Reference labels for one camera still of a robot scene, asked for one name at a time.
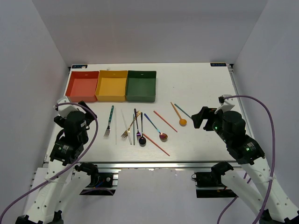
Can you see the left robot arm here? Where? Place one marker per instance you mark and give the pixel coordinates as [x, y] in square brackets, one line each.
[63, 157]

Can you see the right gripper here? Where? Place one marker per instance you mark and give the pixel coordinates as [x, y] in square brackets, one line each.
[205, 113]

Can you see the red paper box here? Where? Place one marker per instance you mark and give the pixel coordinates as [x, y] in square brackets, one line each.
[82, 86]

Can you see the orange chopstick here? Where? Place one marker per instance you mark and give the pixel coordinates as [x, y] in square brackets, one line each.
[153, 142]
[165, 121]

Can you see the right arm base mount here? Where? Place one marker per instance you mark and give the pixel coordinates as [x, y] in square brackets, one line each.
[209, 185]

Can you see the teal chopstick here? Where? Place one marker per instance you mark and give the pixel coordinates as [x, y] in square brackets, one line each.
[183, 111]
[133, 130]

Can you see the dark green paper box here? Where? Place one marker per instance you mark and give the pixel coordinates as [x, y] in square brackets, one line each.
[141, 86]

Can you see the green handled silver fork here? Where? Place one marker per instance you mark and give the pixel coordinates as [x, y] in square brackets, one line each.
[107, 131]

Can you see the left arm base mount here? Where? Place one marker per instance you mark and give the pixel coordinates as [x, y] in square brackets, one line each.
[97, 183]

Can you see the black spoon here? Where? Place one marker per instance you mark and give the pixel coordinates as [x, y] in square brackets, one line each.
[142, 140]

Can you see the left blue table label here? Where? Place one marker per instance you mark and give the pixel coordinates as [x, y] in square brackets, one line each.
[79, 66]

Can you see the aluminium table front rail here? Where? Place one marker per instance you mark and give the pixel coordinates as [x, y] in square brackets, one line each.
[154, 165]

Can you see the thin white chopstick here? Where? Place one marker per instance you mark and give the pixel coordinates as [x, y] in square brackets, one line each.
[115, 125]

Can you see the right blue table label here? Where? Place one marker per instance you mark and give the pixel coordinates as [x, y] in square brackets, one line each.
[218, 64]

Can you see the orange spoon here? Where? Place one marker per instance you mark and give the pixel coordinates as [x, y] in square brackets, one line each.
[182, 121]

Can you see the purple fork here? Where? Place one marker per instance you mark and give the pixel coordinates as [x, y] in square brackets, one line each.
[138, 134]

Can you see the aluminium table side rail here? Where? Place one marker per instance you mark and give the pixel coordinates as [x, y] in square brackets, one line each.
[244, 114]

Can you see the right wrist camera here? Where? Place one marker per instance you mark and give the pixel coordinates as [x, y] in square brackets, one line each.
[225, 104]

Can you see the blue table label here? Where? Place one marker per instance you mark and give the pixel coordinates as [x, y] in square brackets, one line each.
[79, 66]
[218, 64]

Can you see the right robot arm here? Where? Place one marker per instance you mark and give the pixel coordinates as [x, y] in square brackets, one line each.
[267, 200]

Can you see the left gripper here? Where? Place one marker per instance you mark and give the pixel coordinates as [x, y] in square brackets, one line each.
[89, 117]

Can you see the gold fork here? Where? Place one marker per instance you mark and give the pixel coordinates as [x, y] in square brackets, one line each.
[124, 135]

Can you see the yellow paper box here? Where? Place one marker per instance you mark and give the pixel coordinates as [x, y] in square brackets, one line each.
[111, 86]

